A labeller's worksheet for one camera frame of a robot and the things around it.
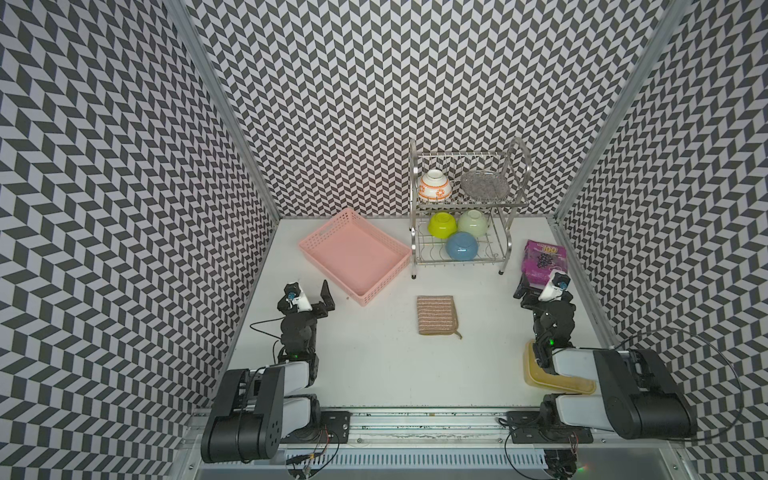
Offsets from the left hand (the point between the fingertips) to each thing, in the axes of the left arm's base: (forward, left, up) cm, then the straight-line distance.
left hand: (302, 284), depth 83 cm
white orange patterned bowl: (+22, -38, +17) cm, 47 cm away
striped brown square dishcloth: (-4, -39, -13) cm, 41 cm away
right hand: (0, -68, -3) cm, 68 cm away
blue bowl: (+18, -48, -6) cm, 52 cm away
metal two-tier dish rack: (+18, -45, +14) cm, 50 cm away
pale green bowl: (+28, -54, -4) cm, 61 cm away
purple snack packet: (+15, -75, -9) cm, 77 cm away
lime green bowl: (+29, -43, -7) cm, 52 cm away
